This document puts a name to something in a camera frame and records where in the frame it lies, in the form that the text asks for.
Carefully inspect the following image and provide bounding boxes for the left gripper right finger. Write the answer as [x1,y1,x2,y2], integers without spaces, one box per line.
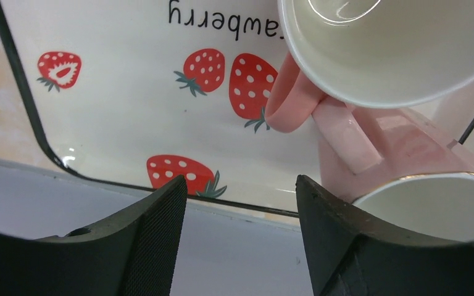
[296,175,474,295]

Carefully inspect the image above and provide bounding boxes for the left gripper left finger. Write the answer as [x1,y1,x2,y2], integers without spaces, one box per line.
[0,176,187,295]

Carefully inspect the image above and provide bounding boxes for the pink cup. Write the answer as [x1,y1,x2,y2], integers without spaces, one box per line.
[266,1,474,133]
[312,99,474,242]

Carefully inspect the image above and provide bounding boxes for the strawberry print tray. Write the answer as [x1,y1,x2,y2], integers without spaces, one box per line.
[0,0,474,218]

